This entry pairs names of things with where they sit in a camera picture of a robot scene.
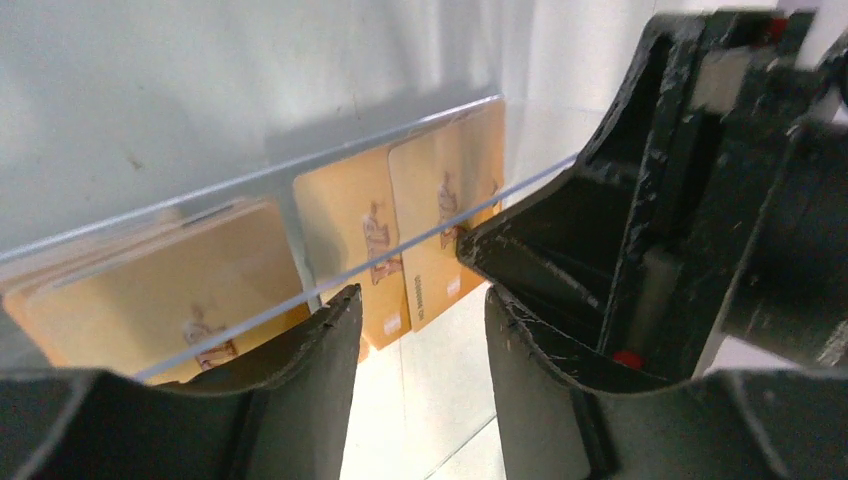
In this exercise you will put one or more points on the orange credit card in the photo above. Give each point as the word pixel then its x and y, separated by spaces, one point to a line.
pixel 348 220
pixel 155 291
pixel 445 180

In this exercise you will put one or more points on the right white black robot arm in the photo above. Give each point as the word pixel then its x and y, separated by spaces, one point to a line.
pixel 792 298

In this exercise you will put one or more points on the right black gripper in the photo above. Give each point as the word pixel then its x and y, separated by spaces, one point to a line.
pixel 642 243

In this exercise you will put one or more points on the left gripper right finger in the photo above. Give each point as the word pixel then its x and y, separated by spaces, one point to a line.
pixel 566 412

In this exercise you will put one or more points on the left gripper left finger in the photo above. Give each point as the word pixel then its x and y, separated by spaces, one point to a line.
pixel 279 411

